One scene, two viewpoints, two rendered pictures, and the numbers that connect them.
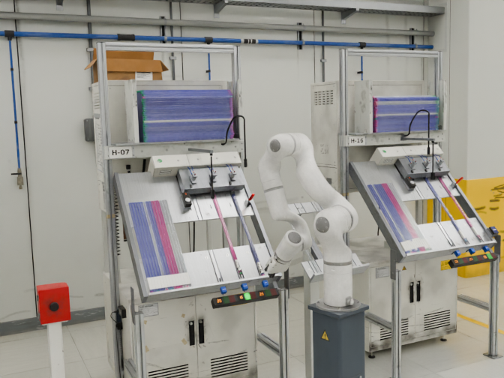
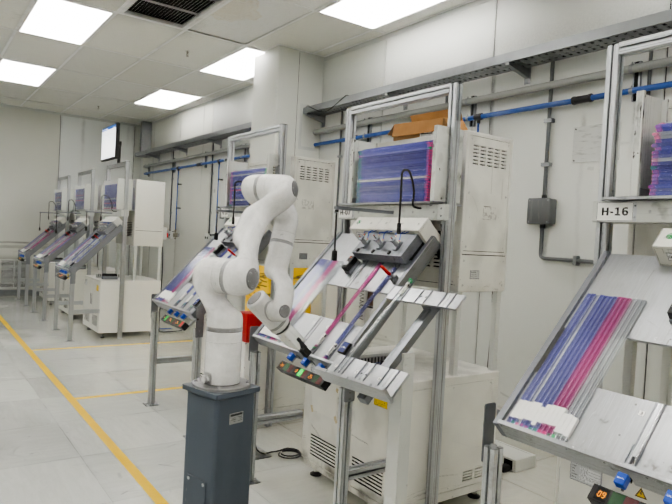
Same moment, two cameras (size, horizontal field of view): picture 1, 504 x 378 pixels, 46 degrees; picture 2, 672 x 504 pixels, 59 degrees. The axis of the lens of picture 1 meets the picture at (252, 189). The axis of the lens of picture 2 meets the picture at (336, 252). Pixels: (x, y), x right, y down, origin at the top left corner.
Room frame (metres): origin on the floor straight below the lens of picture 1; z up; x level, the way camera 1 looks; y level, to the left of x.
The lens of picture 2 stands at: (2.43, -2.36, 1.21)
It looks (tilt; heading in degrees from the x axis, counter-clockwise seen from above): 1 degrees down; 79
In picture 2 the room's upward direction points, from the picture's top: 3 degrees clockwise
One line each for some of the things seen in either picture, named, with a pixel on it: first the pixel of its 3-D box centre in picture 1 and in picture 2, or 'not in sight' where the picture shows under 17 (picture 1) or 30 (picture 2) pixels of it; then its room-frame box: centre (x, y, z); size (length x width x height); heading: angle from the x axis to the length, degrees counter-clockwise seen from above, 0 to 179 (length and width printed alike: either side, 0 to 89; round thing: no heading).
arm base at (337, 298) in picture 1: (337, 283); (222, 357); (2.46, -0.35, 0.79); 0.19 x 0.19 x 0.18
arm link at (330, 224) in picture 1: (333, 235); (218, 293); (2.43, -0.33, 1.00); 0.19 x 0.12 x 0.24; 142
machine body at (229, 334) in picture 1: (178, 328); (396, 423); (3.32, 0.45, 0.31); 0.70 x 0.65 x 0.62; 115
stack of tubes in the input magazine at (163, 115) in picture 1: (186, 115); (399, 174); (3.24, 0.34, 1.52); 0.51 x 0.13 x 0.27; 115
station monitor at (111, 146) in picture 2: not in sight; (114, 144); (1.21, 4.65, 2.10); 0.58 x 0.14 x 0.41; 115
